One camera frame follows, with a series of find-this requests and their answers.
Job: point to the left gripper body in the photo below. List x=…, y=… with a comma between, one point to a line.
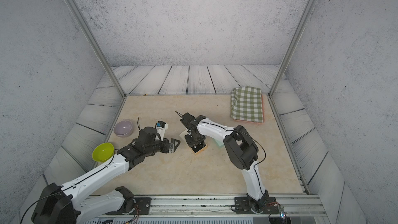
x=164, y=148

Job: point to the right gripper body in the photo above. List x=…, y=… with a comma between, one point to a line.
x=192, y=140

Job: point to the cream box black drawer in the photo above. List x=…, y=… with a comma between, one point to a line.
x=197, y=149

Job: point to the cream jewelry box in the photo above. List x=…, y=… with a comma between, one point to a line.
x=184, y=134

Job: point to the mint green jewelry box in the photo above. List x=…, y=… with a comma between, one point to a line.
x=219, y=143

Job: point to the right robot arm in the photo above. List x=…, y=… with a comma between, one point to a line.
x=241, y=148

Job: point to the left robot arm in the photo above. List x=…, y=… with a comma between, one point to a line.
x=70, y=203

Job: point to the purple bowl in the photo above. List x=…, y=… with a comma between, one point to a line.
x=123, y=129

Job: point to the green checkered cloth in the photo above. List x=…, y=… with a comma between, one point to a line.
x=245, y=91

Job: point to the pink board under cloth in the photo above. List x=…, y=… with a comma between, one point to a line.
x=263, y=112

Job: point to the lime green bowl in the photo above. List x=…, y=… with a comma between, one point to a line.
x=103, y=152

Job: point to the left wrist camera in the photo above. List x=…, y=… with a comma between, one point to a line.
x=161, y=127

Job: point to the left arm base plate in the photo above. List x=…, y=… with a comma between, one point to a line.
x=140, y=206

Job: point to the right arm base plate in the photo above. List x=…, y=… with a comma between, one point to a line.
x=247, y=205

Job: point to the front aluminium rail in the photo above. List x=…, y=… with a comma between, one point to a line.
x=294, y=209

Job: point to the right aluminium frame post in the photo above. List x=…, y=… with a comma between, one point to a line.
x=306, y=14

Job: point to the aluminium frame post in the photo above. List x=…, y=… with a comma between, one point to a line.
x=306, y=14
x=76, y=12

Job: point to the left aluminium frame post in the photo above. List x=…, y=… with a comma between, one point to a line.
x=76, y=12

